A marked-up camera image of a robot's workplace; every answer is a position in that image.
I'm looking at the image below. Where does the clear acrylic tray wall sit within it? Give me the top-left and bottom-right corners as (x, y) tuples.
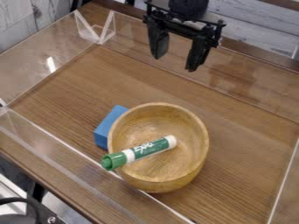
(0, 108), (194, 224)

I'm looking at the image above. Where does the black metal stand base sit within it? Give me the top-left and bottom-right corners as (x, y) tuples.
(25, 203), (67, 224)

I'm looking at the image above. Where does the brown wooden bowl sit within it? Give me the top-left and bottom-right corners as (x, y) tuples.
(100, 102), (210, 193)

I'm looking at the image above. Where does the black cable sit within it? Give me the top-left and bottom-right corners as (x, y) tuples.
(0, 197), (43, 224)

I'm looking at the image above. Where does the green Expo marker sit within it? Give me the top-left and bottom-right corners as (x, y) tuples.
(100, 135), (178, 171)

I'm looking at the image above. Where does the blue foam block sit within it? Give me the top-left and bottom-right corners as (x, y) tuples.
(93, 105), (128, 150)

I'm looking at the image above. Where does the clear acrylic corner bracket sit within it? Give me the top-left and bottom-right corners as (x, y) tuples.
(73, 10), (116, 45)

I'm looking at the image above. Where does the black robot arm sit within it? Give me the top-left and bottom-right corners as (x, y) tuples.
(143, 0), (227, 72)

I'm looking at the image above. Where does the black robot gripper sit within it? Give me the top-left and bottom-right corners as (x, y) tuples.
(144, 0), (227, 72)

